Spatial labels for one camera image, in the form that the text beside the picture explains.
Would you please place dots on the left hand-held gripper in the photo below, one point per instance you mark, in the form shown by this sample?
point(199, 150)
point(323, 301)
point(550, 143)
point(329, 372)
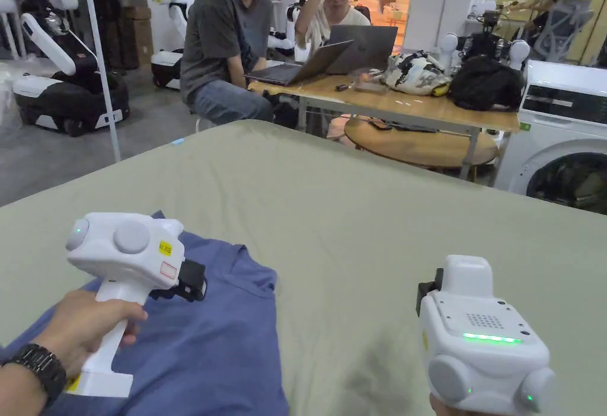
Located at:
point(118, 245)

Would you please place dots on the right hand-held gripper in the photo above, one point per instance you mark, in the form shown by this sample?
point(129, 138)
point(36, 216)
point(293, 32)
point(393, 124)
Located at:
point(479, 359)

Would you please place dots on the blue shirt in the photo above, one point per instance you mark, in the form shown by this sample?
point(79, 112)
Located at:
point(204, 340)

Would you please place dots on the person's left forearm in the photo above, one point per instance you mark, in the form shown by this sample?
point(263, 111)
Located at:
point(23, 387)

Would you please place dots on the person's right hand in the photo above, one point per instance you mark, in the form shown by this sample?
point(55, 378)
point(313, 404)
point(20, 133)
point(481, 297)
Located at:
point(438, 406)

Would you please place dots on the person's left hand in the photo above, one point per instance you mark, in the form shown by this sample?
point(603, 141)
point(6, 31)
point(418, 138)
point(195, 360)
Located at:
point(80, 326)

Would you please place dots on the black and white wheeled robot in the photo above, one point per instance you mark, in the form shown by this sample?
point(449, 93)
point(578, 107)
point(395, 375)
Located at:
point(61, 93)

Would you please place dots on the white pole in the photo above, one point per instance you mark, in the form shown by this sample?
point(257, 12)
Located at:
point(102, 74)

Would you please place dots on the bed with pale green sheet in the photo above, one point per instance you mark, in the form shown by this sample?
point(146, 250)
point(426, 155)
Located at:
point(332, 226)

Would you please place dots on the stack of brown cartons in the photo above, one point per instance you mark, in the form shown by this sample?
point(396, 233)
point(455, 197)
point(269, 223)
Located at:
point(135, 36)

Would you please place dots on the white washing machine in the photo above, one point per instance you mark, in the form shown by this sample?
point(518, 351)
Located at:
point(555, 150)

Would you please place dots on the white humanoid robot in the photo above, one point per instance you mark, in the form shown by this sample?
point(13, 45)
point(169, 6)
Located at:
point(170, 8)

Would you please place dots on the black robot with white joints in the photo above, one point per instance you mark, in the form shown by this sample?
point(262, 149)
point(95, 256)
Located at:
point(488, 39)

